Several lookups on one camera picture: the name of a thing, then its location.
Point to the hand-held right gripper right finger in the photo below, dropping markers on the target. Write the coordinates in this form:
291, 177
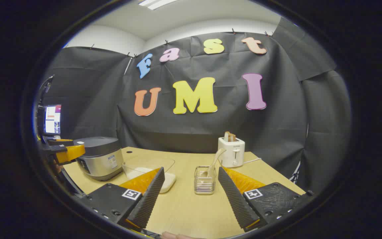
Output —
235, 199

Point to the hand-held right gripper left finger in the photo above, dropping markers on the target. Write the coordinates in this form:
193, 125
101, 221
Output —
146, 199

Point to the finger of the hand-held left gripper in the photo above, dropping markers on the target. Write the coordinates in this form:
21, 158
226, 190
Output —
60, 142
71, 153

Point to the silver black rice cooker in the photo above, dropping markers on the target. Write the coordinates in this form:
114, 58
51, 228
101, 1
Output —
99, 159

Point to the wooden spoon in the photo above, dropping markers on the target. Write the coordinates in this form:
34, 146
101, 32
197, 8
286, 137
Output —
215, 161

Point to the computer monitor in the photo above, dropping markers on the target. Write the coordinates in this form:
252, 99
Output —
52, 119

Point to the clear plastic container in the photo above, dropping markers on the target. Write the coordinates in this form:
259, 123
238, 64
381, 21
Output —
138, 166

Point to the white toaster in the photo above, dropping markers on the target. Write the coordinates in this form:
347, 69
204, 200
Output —
232, 152

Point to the toasted bread slice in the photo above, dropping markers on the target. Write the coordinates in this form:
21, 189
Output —
229, 136

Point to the black backdrop cloth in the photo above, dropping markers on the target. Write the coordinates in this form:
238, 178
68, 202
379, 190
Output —
211, 126

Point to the ceiling light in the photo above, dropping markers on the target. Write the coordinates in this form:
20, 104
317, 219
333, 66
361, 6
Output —
156, 3

